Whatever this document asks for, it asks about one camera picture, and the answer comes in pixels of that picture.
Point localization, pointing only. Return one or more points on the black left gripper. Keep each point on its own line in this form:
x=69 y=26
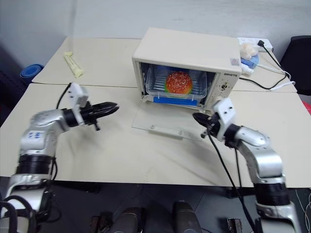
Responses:
x=90 y=114

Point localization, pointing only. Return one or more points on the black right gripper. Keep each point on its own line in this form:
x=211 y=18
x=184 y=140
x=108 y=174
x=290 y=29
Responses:
x=213 y=127

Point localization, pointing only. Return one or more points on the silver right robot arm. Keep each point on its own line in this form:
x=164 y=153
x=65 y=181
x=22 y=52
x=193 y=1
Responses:
x=264 y=160

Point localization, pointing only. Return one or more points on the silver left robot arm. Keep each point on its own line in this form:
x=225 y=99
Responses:
x=36 y=136

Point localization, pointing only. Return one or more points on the cream oven knob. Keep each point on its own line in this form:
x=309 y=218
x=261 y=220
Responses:
x=218 y=100

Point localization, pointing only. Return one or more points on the glass oven door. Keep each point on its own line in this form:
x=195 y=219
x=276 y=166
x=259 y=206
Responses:
x=145 y=119

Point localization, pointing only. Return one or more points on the clear plastic food container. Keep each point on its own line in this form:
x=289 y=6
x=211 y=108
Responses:
x=155 y=85

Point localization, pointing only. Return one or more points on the cream toaster oven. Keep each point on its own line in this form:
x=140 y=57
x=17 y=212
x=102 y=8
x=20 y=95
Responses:
x=187 y=48

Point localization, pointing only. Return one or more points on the sesame burger bun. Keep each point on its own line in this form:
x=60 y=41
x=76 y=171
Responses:
x=179 y=82

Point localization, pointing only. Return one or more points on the cream folded paper packet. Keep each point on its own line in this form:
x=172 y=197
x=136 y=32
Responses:
x=73 y=64

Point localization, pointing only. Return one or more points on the red triangle warning sticker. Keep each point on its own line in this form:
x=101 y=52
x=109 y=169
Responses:
x=233 y=62

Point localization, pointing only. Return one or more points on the white plug adapter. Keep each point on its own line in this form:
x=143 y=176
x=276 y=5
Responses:
x=246 y=69

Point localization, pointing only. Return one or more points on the blue round dish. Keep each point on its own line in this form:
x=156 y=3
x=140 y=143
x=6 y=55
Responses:
x=252 y=61

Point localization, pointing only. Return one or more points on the pale peach crumpled item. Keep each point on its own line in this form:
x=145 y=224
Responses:
x=247 y=51

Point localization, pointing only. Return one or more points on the white power strip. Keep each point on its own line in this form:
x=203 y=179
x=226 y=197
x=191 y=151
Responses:
x=252 y=41

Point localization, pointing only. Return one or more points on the black power plug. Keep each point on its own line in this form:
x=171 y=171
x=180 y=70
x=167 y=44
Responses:
x=262 y=43

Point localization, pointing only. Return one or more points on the dark rounded shape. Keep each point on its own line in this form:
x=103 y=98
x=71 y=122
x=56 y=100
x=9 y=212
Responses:
x=128 y=219
x=185 y=218

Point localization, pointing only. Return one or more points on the black chair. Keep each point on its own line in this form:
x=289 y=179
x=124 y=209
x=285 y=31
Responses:
x=297 y=63

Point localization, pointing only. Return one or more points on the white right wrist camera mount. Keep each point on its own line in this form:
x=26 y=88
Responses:
x=226 y=109

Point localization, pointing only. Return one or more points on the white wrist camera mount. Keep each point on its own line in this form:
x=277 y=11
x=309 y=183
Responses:
x=77 y=93
x=226 y=109

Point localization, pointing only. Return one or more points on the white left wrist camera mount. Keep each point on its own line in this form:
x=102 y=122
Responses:
x=77 y=93

